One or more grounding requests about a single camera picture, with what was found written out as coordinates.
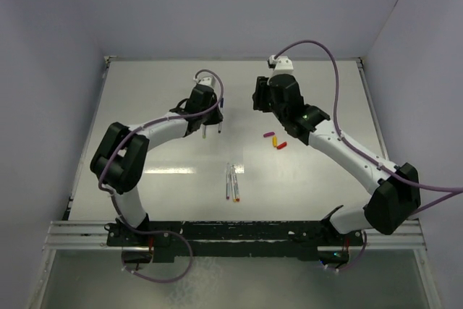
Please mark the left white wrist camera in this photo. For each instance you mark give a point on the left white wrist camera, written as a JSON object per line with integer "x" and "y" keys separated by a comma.
{"x": 208, "y": 81}

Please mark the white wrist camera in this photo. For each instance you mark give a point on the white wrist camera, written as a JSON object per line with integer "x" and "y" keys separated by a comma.
{"x": 208, "y": 81}
{"x": 280, "y": 65}

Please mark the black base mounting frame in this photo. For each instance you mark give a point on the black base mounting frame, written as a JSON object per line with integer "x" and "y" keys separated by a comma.
{"x": 167, "y": 240}

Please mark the red pen cap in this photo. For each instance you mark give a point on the red pen cap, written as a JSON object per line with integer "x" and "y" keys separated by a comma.
{"x": 282, "y": 145}

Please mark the aluminium rail right side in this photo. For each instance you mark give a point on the aluminium rail right side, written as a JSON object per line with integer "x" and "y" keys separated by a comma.
{"x": 380, "y": 135}

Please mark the aluminium rail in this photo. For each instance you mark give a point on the aluminium rail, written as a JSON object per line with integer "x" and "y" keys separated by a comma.
{"x": 380, "y": 135}
{"x": 91, "y": 235}

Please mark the purple marker pen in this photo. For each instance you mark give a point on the purple marker pen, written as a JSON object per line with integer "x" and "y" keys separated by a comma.
{"x": 228, "y": 181}

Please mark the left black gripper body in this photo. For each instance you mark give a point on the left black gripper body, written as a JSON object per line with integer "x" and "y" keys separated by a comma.
{"x": 210, "y": 117}

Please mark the yellow marker pen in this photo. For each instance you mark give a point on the yellow marker pen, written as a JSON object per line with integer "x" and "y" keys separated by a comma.
{"x": 233, "y": 192}

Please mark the aluminium rail front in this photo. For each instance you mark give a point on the aluminium rail front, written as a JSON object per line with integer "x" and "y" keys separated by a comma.
{"x": 91, "y": 235}

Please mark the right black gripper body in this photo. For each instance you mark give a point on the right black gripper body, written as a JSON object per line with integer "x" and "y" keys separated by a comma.
{"x": 278, "y": 108}

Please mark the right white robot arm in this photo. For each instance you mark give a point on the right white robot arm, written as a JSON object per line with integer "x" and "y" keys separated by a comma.
{"x": 314, "y": 127}

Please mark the red marker pen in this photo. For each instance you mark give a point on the red marker pen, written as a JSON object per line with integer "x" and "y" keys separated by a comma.
{"x": 235, "y": 184}

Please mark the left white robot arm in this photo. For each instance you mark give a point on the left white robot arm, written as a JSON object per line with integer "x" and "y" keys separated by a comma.
{"x": 119, "y": 161}

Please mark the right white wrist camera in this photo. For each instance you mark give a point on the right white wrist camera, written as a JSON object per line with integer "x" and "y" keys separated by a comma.
{"x": 280, "y": 65}

